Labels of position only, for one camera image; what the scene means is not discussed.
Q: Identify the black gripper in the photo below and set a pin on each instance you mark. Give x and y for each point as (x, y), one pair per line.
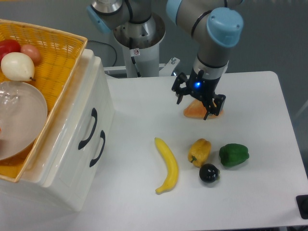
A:
(200, 88)

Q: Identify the white drawer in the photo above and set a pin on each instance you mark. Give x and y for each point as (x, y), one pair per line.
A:
(80, 163)
(89, 98)

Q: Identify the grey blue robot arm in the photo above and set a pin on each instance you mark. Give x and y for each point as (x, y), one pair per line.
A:
(213, 24)

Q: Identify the white drawer cabinet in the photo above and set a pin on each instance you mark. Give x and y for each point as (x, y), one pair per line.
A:
(25, 204)

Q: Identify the orange triangular bread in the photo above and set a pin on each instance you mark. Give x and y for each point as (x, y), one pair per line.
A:
(195, 110)

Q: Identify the yellow bell pepper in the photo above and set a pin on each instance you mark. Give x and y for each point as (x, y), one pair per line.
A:
(199, 152)

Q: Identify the green bell pepper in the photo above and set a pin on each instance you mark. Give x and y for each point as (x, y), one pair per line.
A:
(233, 154)

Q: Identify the yellow banana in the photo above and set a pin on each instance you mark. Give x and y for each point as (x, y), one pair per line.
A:
(171, 164)

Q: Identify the black round eggplant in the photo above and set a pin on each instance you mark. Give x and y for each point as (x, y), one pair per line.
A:
(209, 173)

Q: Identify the yellow woven basket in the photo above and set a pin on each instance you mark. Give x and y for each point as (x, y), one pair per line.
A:
(61, 52)

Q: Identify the black device at edge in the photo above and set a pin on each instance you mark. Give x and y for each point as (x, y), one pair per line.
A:
(302, 203)

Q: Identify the pink peach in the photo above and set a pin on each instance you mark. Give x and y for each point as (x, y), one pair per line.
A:
(32, 52)

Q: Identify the white pear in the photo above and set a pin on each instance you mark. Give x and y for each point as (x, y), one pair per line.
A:
(17, 66)

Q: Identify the clear plastic wrap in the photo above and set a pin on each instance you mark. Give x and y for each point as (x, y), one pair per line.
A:
(9, 98)

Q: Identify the red apple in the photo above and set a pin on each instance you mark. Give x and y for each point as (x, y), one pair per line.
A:
(7, 46)

